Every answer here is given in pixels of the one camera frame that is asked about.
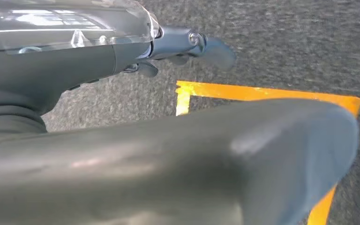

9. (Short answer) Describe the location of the yellow floor tape square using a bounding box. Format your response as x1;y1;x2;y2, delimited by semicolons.
175;80;360;225

